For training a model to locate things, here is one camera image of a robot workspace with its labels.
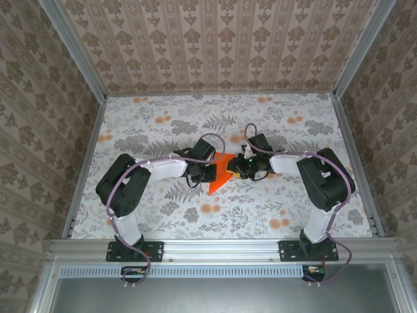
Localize orange paper sheet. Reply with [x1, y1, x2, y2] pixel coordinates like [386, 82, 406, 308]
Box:
[207, 152, 238, 196]

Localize grey metal panel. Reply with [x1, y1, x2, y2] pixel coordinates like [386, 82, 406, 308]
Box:
[48, 263, 401, 313]

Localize small electronics board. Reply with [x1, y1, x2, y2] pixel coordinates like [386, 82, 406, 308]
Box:
[302, 264, 326, 282]
[121, 265, 147, 283]

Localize long aluminium mounting rail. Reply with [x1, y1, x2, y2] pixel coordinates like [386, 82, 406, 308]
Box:
[48, 237, 400, 262]

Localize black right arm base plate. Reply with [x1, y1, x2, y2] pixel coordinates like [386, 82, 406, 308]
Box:
[279, 240, 339, 263]

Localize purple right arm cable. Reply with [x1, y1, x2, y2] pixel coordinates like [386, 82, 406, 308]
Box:
[244, 123, 355, 283]

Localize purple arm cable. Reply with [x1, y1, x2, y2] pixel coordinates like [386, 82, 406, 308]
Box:
[106, 133, 226, 284]
[244, 123, 355, 283]

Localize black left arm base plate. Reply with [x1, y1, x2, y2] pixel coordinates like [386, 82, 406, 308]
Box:
[106, 240, 164, 263]

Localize grey slotted cable duct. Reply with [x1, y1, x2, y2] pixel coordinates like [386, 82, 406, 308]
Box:
[59, 264, 306, 279]

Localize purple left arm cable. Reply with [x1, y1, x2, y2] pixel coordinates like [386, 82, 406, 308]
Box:
[106, 133, 226, 284]

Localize aluminium table side rail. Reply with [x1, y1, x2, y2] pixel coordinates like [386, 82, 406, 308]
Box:
[330, 94, 385, 237]
[61, 97, 108, 239]

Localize aluminium frame post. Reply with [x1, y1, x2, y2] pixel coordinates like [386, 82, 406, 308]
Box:
[38, 0, 108, 100]
[332, 0, 397, 98]

